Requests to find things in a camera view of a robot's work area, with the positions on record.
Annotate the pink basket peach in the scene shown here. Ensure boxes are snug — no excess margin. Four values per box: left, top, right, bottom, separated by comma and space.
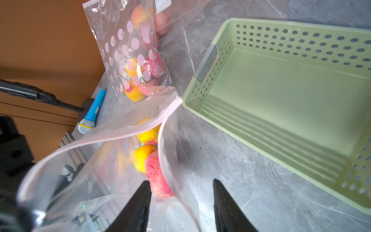
145, 151, 174, 199

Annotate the black microphone on stand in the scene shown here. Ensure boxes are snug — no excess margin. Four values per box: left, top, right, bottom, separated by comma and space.
1, 79, 94, 121

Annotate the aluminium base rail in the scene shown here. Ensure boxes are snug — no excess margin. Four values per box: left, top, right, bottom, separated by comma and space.
59, 131, 88, 168

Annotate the blue handheld microphone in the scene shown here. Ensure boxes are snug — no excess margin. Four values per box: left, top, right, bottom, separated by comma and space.
78, 89, 106, 134

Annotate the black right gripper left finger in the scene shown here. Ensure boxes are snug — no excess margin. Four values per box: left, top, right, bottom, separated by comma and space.
105, 180, 152, 232

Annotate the pink-trimmed bag of bags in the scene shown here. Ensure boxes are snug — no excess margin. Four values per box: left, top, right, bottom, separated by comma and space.
16, 87, 201, 232

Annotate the green perforated plastic basket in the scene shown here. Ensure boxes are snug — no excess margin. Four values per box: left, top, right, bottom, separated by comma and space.
183, 18, 371, 214

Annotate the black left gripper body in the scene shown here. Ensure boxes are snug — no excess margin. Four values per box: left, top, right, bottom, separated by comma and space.
1, 116, 34, 232

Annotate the yellow red-blush basket peach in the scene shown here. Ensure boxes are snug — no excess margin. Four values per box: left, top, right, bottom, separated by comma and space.
131, 145, 157, 173

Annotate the clear zip-top bag pink zipper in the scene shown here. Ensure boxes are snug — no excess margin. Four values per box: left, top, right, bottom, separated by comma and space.
83, 1, 171, 98

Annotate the plain yellow peach with leaf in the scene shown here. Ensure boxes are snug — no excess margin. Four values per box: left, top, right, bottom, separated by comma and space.
126, 58, 143, 78

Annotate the clear zip-top bag blue zipper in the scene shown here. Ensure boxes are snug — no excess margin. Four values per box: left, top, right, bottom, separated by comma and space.
152, 0, 208, 48

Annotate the large pink peach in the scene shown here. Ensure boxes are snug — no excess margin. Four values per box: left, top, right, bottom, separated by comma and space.
143, 53, 166, 79

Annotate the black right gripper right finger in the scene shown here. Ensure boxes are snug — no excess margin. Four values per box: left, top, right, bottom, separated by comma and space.
213, 179, 258, 232

